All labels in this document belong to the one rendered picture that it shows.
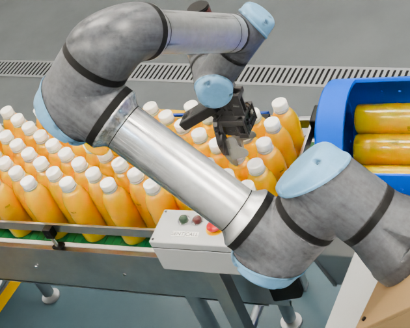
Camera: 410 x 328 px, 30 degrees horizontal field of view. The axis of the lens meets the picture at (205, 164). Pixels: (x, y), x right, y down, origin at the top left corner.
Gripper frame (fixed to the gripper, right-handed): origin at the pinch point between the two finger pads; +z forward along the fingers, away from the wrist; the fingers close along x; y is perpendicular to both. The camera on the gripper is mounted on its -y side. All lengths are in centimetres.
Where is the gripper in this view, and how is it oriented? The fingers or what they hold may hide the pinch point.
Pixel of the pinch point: (235, 154)
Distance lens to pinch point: 188.3
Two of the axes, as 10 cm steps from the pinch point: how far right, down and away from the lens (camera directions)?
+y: 8.9, 0.1, -4.5
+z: 3.1, 7.1, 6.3
